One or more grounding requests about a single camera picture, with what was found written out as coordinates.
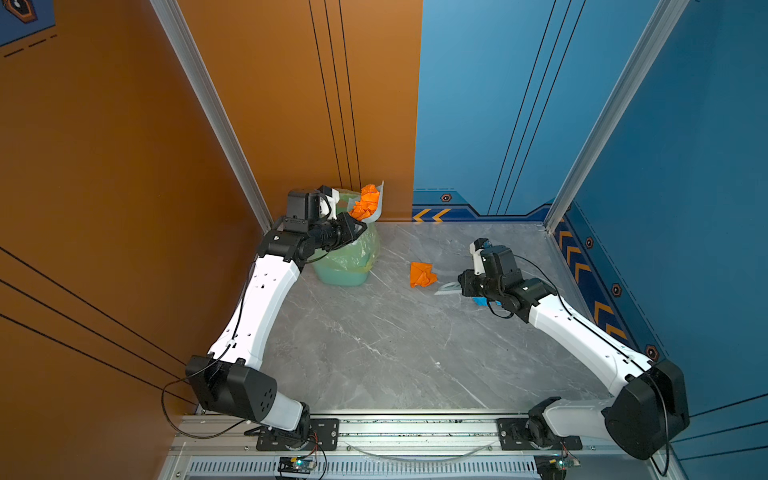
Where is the grey-blue plastic dustpan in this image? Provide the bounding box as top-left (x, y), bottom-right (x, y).
top-left (347, 183), bottom-right (384, 224)

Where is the grey-blue hand brush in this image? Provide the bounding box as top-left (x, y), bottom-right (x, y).
top-left (434, 282), bottom-right (462, 296)

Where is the orange paper ball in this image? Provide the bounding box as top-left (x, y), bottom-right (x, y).
top-left (409, 262), bottom-right (438, 288)
top-left (350, 184), bottom-right (381, 221)

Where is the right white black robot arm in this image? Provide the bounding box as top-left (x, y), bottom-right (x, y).
top-left (458, 238), bottom-right (690, 460)

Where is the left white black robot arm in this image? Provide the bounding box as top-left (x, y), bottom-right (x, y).
top-left (184, 186), bottom-right (367, 448)

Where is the green plastic trash bin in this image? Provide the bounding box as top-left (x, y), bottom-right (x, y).
top-left (310, 185), bottom-right (383, 287)

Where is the yellow translucent bin liner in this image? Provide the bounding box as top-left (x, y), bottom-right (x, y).
top-left (310, 223), bottom-right (380, 286)

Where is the right green circuit board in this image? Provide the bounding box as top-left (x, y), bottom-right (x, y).
top-left (534, 456), bottom-right (581, 480)

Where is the green circuit board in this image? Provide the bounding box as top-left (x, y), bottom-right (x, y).
top-left (534, 456), bottom-right (581, 480)
top-left (277, 457), bottom-right (317, 477)

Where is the left green circuit board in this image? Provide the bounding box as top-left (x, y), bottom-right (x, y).
top-left (277, 457), bottom-right (317, 477)

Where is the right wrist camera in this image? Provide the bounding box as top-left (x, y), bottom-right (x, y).
top-left (469, 238), bottom-right (490, 275)

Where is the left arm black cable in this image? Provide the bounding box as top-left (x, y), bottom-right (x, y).
top-left (160, 257), bottom-right (265, 440)

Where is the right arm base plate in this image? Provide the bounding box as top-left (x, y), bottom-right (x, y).
top-left (496, 417), bottom-right (583, 451)

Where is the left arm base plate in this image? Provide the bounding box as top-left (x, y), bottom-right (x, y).
top-left (256, 418), bottom-right (340, 452)

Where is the aluminium front rail frame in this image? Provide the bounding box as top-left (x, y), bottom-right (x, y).
top-left (159, 410), bottom-right (686, 479)

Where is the left aluminium corner post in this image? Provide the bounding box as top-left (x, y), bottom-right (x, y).
top-left (150, 0), bottom-right (273, 231)

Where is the aluminium corner post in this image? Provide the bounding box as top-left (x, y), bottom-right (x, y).
top-left (543, 0), bottom-right (689, 234)
top-left (150, 0), bottom-right (273, 231)

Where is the right aluminium corner post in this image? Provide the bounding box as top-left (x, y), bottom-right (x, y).
top-left (543, 0), bottom-right (689, 234)

